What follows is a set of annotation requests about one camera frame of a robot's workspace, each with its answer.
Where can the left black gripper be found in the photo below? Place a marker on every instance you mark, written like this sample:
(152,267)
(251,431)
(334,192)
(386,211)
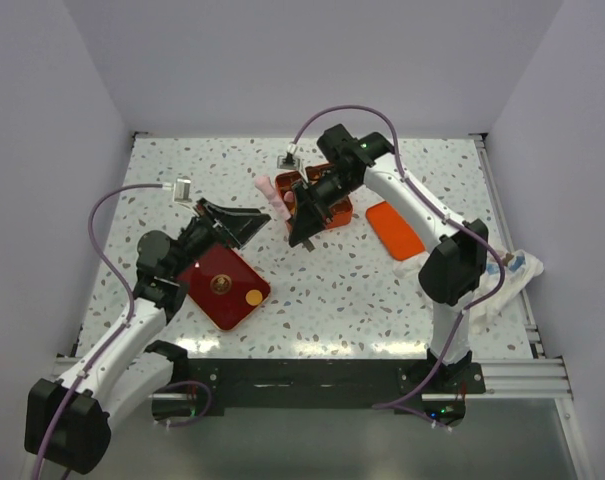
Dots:
(237,225)

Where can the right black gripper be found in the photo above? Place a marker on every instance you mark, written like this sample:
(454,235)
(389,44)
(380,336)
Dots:
(307,220)

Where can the orange compartment cookie box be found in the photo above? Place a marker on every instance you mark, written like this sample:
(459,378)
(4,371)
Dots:
(340,210)

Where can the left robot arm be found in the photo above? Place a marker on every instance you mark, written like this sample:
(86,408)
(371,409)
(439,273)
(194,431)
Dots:
(70,420)

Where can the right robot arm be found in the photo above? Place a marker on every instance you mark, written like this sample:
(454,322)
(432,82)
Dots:
(457,248)

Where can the red cookie tray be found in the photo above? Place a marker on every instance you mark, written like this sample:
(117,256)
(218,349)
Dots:
(218,283)

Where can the orange cookie lower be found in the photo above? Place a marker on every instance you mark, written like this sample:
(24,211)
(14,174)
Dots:
(254,297)

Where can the orange box lid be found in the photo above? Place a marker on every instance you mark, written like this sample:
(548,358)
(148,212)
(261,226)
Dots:
(398,238)

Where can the white crumpled plastic bag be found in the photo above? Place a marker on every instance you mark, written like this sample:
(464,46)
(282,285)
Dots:
(520,268)

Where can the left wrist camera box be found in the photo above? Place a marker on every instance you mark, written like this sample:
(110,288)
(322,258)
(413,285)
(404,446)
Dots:
(182,190)

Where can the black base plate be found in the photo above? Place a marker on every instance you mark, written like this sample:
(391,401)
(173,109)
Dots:
(335,384)

